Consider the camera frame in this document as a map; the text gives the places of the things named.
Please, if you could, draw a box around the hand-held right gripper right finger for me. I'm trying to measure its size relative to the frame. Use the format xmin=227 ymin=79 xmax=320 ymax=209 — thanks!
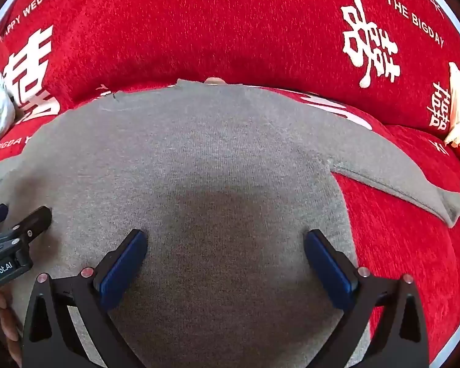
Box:
xmin=304 ymin=229 xmax=430 ymax=368

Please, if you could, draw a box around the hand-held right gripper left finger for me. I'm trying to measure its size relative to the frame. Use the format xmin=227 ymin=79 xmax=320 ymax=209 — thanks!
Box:
xmin=22 ymin=229 xmax=148 ymax=368

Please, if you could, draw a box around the grey knit sweater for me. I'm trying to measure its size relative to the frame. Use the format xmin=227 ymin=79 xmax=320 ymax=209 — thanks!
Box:
xmin=0 ymin=79 xmax=460 ymax=368

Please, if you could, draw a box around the person's left hand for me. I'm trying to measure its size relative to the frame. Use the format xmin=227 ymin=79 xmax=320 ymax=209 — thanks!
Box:
xmin=0 ymin=289 xmax=24 ymax=366

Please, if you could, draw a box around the red printed blanket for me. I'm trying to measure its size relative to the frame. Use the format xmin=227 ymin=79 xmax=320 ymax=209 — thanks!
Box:
xmin=0 ymin=0 xmax=460 ymax=368

